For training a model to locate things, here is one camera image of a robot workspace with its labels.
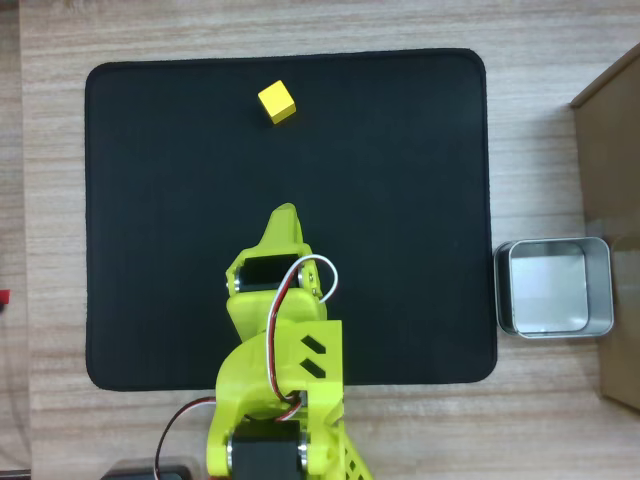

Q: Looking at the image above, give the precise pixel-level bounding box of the yellow cube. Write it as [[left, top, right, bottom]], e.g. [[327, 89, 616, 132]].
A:
[[257, 79, 297, 127]]

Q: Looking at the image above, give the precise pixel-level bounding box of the square metal tin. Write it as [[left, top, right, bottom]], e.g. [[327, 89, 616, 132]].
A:
[[493, 236, 615, 340]]

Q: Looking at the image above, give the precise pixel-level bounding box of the black rectangular mat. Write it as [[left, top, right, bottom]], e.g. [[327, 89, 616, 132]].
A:
[[83, 47, 499, 393]]

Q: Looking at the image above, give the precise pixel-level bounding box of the black plastic device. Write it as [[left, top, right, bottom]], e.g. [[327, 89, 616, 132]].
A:
[[99, 456, 202, 480]]

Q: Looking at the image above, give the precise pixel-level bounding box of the brown cardboard box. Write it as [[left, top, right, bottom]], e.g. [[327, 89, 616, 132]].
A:
[[569, 42, 640, 409]]

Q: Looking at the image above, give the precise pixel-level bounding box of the white red black servo cable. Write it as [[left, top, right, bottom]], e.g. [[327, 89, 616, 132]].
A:
[[266, 254, 340, 426], [153, 396, 219, 476]]

